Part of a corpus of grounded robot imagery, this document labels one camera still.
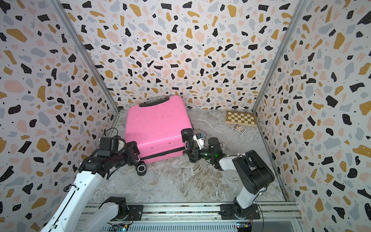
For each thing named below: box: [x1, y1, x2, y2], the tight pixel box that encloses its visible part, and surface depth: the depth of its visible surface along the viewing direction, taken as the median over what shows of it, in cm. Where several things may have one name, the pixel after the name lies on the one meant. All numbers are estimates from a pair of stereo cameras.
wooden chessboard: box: [225, 110, 257, 128], surface depth 115 cm
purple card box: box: [232, 123, 247, 135], surface depth 111 cm
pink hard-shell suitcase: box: [124, 95, 194, 177], surface depth 82 cm
